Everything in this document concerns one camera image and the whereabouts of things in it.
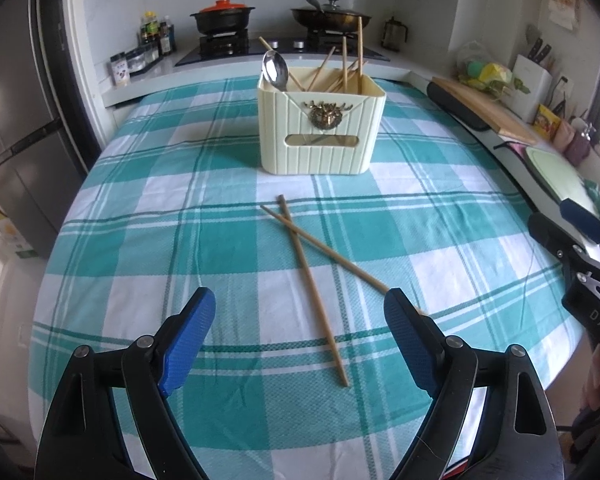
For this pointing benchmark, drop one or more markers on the white label spice jar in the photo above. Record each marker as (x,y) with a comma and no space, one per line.
(120,70)

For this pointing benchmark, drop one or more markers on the group of sauce bottles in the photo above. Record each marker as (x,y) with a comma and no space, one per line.
(155,32)

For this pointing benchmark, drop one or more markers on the metal ladle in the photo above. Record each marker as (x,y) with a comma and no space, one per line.
(312,1)

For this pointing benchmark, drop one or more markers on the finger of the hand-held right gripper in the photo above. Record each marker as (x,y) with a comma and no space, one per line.
(550,232)
(585,222)

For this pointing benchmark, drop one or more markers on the wooden cutting board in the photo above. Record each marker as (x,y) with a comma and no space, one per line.
(485,107)

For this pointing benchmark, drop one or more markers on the large metal spoon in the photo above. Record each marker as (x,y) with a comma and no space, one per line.
(275,70)

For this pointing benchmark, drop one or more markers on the white knife block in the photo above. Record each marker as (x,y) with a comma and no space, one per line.
(532,85)

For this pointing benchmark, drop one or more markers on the wall paper calendar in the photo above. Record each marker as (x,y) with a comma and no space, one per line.
(564,5)

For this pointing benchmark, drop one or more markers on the teal white checkered tablecloth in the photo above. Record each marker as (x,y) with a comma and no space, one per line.
(180,210)

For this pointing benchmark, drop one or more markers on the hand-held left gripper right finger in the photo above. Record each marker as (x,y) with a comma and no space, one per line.
(410,340)

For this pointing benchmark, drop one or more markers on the black long pad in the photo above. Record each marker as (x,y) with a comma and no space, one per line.
(455,107)

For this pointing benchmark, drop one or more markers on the black gas stove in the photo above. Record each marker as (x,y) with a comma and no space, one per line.
(280,52)

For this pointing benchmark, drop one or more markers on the green yellow plastic bag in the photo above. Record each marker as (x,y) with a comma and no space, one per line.
(485,72)

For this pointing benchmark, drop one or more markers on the cream ribbed utensil holder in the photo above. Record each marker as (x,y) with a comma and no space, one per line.
(320,145)

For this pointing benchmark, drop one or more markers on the white kitchen counter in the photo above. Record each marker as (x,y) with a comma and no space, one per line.
(145,85)

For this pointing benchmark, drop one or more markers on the black pot with orange lid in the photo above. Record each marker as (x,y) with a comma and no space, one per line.
(223,15)

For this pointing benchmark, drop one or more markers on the yellow snack packet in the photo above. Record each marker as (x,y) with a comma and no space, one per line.
(547,122)

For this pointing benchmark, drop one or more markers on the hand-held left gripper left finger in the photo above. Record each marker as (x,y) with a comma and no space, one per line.
(187,340)

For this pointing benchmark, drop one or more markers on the dark wok with lid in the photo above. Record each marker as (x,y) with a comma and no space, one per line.
(337,17)

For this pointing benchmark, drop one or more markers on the glass pitcher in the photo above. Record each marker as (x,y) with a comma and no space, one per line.
(394,35)

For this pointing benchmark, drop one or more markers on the rack of clear jars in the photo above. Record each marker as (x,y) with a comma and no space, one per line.
(142,59)

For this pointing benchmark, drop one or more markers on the cardboard box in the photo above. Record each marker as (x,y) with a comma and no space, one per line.
(7,232)

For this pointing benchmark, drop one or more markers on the grey refrigerator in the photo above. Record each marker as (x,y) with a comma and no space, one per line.
(15,110)

